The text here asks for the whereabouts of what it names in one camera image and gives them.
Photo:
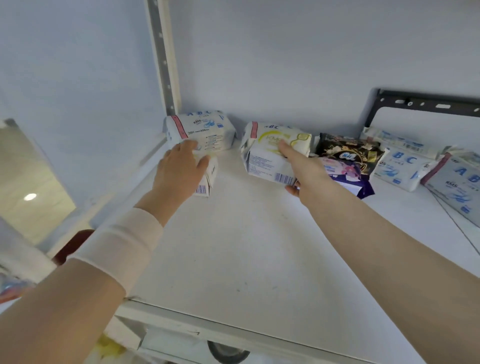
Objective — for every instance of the large white pink-edged packet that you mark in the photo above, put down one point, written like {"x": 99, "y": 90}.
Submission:
{"x": 455, "y": 187}

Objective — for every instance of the round ceiling light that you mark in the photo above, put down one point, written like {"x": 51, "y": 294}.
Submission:
{"x": 30, "y": 197}

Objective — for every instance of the person's right hand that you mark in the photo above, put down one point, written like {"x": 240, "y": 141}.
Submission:
{"x": 313, "y": 178}

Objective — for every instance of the white blue pad packet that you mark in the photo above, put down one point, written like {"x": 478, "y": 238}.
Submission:
{"x": 399, "y": 167}

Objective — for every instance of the person's left hand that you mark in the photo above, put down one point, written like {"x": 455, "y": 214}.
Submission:
{"x": 173, "y": 176}

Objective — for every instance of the black floral pad packet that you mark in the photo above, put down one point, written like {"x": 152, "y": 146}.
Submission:
{"x": 350, "y": 150}

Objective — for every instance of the colourful packet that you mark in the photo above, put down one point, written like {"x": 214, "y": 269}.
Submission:
{"x": 13, "y": 288}

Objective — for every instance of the yellow object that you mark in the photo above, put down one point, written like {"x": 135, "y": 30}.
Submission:
{"x": 108, "y": 347}

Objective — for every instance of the black round object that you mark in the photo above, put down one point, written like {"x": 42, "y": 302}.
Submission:
{"x": 227, "y": 354}

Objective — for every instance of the white perforated shelf upright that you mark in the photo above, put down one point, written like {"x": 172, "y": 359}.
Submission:
{"x": 162, "y": 56}

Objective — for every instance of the person's right forearm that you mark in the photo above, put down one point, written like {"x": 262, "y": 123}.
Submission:
{"x": 393, "y": 270}

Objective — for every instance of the long white pad packet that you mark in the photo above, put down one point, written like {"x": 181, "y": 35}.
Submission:
{"x": 405, "y": 142}

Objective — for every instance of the small white barcode packet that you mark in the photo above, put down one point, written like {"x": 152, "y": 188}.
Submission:
{"x": 208, "y": 180}

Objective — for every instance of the purple pink pad packet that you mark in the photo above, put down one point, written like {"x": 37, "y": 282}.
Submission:
{"x": 352, "y": 180}

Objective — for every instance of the white blue red-edged packet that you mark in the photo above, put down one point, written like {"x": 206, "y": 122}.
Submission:
{"x": 210, "y": 129}

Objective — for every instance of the dark red object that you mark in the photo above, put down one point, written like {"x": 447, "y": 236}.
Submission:
{"x": 73, "y": 245}

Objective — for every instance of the person's left forearm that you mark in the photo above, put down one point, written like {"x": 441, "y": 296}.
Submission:
{"x": 56, "y": 300}

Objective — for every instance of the person's left thumb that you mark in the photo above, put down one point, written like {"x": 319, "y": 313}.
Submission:
{"x": 202, "y": 165}

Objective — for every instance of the white yellow pad packet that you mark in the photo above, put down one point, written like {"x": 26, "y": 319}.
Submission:
{"x": 262, "y": 153}

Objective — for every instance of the black metal wall bracket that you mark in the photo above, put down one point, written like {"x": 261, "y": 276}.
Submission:
{"x": 423, "y": 102}

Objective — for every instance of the white shelf front rail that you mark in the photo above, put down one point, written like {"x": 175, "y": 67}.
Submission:
{"x": 232, "y": 332}

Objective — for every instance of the white wrist wrap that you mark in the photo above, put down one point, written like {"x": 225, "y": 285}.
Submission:
{"x": 120, "y": 243}

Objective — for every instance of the person's right thumb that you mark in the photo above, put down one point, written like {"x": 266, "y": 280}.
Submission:
{"x": 292, "y": 190}

